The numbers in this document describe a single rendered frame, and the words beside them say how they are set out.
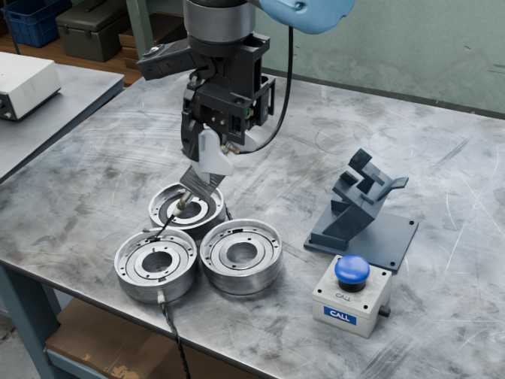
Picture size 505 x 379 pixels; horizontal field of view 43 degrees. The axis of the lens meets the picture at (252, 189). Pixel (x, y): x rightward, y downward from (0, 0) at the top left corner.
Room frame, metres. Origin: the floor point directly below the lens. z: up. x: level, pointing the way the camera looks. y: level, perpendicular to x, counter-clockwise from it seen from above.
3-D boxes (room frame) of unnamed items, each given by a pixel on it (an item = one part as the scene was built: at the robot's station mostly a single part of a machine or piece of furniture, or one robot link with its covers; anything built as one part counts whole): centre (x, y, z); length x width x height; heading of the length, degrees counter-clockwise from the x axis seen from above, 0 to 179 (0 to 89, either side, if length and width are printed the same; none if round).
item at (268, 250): (0.59, 0.02, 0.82); 0.08 x 0.08 x 0.02
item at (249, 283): (0.59, 0.02, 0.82); 0.10 x 0.10 x 0.04
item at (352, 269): (0.51, -0.10, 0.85); 0.04 x 0.04 x 0.05
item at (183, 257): (0.60, 0.13, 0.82); 0.08 x 0.08 x 0.02
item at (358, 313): (0.50, -0.11, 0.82); 0.08 x 0.07 x 0.05; 56
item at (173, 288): (0.60, 0.13, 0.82); 0.10 x 0.10 x 0.04
